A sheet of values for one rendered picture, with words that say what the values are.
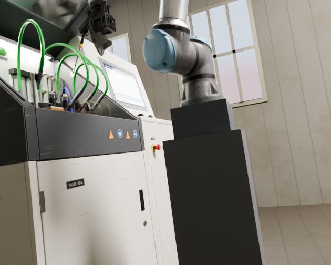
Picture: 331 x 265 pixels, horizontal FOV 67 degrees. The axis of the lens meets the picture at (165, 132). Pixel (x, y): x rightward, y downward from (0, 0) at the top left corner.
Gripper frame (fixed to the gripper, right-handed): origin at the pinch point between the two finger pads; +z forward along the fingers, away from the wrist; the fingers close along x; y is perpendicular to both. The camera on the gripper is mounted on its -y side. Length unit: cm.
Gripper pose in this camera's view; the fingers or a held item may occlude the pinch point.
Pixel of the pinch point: (99, 53)
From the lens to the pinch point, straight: 113.2
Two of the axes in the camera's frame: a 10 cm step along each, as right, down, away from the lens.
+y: 9.1, -1.5, -3.9
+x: 4.0, 0.2, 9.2
